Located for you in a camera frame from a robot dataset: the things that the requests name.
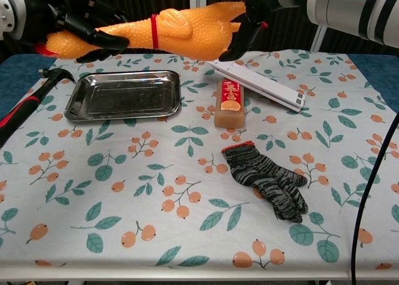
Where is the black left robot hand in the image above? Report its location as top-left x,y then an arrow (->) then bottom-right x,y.
19,0 -> 130,64

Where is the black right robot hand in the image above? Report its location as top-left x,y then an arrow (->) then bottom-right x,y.
218,0 -> 300,62

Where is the orange rubber toy chicken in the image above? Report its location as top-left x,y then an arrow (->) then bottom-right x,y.
34,1 -> 269,62

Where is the stainless steel tray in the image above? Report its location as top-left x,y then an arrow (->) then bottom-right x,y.
64,70 -> 183,122

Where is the white folding stand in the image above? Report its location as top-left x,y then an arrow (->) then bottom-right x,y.
206,59 -> 306,113

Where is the black red claw hammer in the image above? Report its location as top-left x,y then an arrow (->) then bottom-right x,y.
0,67 -> 75,148

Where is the black grey knitted glove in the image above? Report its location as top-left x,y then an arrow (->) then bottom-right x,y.
221,140 -> 309,224

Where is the floral fruit print tablecloth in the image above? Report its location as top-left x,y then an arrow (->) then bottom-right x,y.
0,49 -> 399,271

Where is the black cable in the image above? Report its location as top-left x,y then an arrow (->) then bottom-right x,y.
350,110 -> 399,281

